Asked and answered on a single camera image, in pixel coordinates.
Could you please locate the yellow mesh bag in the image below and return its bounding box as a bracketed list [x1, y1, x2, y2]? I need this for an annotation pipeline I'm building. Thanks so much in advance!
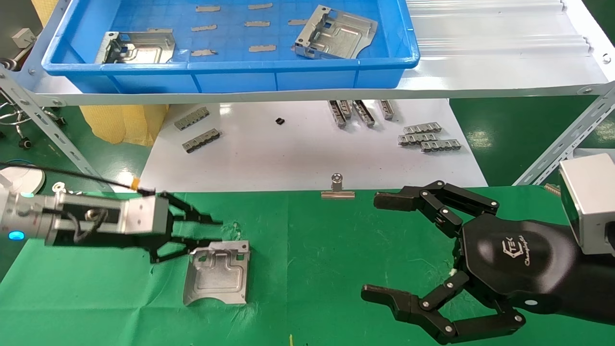
[31, 0, 170, 147]

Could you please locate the black cable with yellow tag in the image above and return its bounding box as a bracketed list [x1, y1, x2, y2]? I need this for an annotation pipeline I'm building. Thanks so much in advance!
[0, 162, 157, 196]

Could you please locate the blue plastic tray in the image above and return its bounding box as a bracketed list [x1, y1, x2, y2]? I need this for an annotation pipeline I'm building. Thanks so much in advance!
[42, 0, 421, 95]

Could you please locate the green cloth mat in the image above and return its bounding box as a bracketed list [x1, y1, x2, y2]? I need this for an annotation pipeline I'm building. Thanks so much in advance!
[0, 185, 615, 346]

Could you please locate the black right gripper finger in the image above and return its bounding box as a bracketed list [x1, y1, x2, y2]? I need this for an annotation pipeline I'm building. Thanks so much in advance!
[374, 180, 500, 239]
[361, 270, 526, 346]

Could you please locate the small white wall box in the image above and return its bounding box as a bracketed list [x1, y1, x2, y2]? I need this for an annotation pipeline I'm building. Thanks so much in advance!
[12, 27, 37, 49]

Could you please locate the chrome wheeled stool base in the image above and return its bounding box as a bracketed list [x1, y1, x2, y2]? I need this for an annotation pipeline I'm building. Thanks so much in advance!
[0, 57, 68, 150]

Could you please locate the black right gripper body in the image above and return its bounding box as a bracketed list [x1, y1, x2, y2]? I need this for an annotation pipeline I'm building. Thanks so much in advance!
[454, 215, 583, 315]

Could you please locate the stamped sheet metal bracket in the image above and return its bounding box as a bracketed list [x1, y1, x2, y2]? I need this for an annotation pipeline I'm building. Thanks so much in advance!
[95, 31, 177, 65]
[183, 240, 251, 306]
[294, 5, 379, 60]

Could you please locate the white corrugated shelf panel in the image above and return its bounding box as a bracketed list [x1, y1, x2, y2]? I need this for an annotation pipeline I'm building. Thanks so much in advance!
[406, 0, 610, 93]

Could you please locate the white paper sheet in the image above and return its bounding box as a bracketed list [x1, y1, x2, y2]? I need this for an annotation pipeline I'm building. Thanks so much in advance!
[138, 99, 490, 194]

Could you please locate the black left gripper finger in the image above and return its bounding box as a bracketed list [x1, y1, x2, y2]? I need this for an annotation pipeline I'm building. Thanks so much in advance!
[150, 235, 224, 264]
[161, 191, 224, 227]

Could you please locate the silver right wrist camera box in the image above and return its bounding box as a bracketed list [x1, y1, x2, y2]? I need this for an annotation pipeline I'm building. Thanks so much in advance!
[558, 153, 615, 256]

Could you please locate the slotted angle shelf brace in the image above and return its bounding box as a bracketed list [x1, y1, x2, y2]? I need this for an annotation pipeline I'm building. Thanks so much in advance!
[0, 65, 115, 194]
[512, 83, 615, 187]

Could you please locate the silver binder clip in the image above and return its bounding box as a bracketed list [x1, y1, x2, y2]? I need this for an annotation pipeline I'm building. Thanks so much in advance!
[51, 181, 83, 197]
[320, 173, 356, 200]

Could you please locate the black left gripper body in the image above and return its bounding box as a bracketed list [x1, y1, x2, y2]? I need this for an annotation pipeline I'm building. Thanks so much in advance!
[46, 233, 166, 251]

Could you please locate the white round disc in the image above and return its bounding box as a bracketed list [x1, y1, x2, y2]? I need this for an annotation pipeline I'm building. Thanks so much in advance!
[0, 163, 47, 198]

